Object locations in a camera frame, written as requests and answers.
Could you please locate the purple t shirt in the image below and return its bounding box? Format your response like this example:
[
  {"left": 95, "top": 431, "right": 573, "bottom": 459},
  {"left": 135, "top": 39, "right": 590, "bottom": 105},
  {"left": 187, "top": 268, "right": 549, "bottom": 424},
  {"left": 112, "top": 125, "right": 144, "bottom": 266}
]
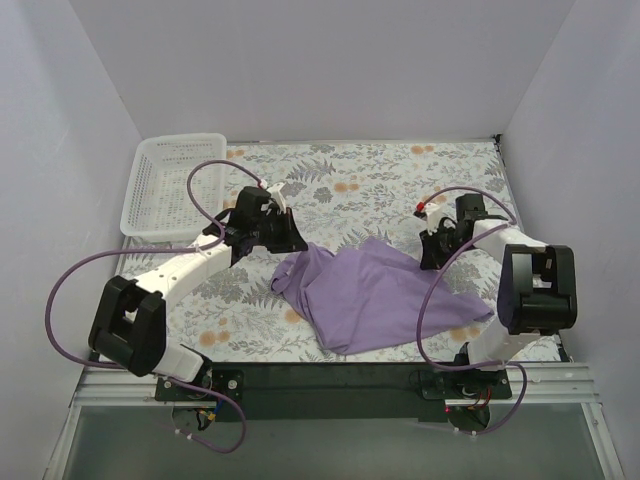
[{"left": 269, "top": 236, "right": 496, "bottom": 356}]

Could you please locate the white plastic basket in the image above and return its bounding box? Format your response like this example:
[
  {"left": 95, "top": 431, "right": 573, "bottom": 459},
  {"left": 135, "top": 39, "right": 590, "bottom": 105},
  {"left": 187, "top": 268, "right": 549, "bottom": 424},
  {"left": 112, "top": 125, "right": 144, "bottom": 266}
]
[{"left": 120, "top": 133, "right": 227, "bottom": 243}]

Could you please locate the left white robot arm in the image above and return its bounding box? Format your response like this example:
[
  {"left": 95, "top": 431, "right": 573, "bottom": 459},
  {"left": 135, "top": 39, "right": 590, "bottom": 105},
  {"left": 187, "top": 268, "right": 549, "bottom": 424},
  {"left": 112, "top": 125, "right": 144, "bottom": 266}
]
[{"left": 88, "top": 183, "right": 308, "bottom": 400}]

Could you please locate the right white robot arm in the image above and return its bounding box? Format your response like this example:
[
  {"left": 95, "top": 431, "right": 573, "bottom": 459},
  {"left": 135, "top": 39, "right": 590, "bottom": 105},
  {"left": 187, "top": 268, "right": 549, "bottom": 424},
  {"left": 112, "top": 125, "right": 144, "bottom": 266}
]
[{"left": 414, "top": 187, "right": 578, "bottom": 398}]

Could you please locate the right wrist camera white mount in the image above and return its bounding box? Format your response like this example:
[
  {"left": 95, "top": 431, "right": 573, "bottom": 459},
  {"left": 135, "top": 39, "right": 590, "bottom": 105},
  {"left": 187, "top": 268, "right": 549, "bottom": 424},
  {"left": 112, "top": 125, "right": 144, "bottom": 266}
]
[{"left": 413, "top": 202, "right": 446, "bottom": 234}]

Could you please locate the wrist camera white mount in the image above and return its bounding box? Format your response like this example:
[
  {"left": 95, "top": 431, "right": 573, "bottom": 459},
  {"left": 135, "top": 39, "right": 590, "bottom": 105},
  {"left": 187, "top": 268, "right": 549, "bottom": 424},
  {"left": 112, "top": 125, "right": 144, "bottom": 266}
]
[
  {"left": 413, "top": 202, "right": 446, "bottom": 234},
  {"left": 258, "top": 180, "right": 288, "bottom": 213}
]

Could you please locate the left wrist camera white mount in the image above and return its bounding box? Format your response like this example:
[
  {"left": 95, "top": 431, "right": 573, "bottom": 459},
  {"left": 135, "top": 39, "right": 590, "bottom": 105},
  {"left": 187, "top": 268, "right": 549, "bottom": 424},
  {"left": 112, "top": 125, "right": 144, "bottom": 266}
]
[{"left": 258, "top": 180, "right": 288, "bottom": 213}]

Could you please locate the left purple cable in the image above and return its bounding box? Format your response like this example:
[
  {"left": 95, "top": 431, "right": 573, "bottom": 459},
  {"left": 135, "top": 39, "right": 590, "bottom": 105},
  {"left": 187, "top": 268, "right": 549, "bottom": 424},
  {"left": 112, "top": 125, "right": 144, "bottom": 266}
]
[{"left": 44, "top": 158, "right": 269, "bottom": 455}]

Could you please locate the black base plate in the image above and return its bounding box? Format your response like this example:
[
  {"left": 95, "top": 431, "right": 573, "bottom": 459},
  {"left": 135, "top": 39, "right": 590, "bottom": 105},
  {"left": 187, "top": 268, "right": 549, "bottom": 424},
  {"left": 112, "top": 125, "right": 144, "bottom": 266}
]
[{"left": 154, "top": 362, "right": 511, "bottom": 426}]

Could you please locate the aluminium frame rail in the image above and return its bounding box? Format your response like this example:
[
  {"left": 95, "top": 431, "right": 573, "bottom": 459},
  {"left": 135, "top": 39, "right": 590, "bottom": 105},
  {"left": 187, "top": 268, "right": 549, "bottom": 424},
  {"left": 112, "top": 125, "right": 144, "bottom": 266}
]
[{"left": 46, "top": 362, "right": 624, "bottom": 479}]

